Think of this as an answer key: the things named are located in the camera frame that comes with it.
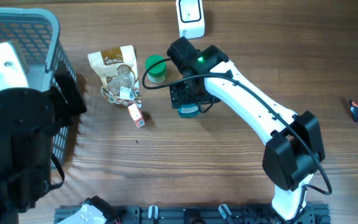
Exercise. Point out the green lid jar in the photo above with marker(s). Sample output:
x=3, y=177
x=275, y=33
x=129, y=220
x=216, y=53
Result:
x=157, y=69

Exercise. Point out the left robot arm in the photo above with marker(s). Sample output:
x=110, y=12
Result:
x=29, y=119

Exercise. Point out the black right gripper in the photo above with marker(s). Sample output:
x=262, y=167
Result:
x=179, y=95

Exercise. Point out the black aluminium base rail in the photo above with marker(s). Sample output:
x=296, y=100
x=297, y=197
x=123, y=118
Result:
x=246, y=214

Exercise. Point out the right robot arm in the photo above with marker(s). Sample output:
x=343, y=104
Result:
x=293, y=143

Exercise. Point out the blue Listerine mouthwash bottle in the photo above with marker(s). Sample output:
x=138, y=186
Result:
x=189, y=110

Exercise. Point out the grey plastic mesh basket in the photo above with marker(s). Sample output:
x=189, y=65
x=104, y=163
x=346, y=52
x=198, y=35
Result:
x=36, y=32

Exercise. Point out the brown Pantree snack pouch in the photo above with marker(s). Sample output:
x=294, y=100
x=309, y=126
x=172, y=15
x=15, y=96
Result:
x=117, y=70

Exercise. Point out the red white small packet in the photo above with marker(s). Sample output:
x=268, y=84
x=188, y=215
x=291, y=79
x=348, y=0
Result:
x=136, y=115

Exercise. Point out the white barcode scanner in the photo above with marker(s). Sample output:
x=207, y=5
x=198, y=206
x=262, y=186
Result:
x=190, y=17

